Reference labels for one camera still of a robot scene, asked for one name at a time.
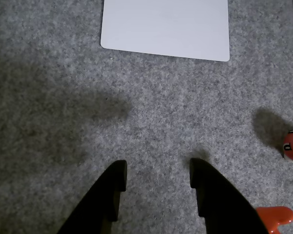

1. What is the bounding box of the orange shrimp sushi toy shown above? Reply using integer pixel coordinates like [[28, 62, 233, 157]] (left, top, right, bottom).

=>
[[255, 206, 293, 234]]

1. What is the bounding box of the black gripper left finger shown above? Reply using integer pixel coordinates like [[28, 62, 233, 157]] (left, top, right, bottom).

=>
[[56, 159, 128, 234]]

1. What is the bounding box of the white rectangular card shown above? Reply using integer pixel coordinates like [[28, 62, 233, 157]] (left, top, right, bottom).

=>
[[100, 0, 231, 62]]

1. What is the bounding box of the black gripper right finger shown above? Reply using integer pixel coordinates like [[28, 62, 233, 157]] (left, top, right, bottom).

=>
[[189, 157, 272, 234]]

